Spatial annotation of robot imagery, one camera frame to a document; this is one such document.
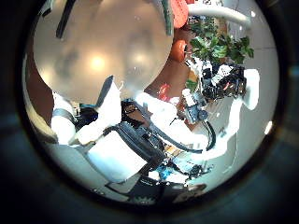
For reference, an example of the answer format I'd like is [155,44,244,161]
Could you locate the orange round pouf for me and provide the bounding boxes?
[168,39,189,63]

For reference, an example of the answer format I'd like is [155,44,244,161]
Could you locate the green leafy potted plant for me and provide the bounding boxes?
[186,18,255,65]

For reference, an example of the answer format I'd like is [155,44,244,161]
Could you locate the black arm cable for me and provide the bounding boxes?
[136,102,217,155]

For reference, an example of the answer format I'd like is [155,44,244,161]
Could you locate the red bag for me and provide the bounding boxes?
[157,82,172,103]

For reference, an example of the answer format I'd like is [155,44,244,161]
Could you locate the orange sofa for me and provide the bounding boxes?
[171,0,190,30]

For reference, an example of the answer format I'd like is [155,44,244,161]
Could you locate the person with dark hair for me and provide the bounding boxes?
[172,182,208,203]

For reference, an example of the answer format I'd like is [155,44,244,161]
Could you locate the grey blue device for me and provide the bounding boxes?
[181,88,209,125]

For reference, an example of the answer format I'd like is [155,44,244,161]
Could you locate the black bar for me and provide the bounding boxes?
[55,0,78,40]

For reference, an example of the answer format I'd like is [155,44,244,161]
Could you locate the white curved tube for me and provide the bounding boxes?
[186,3,252,28]

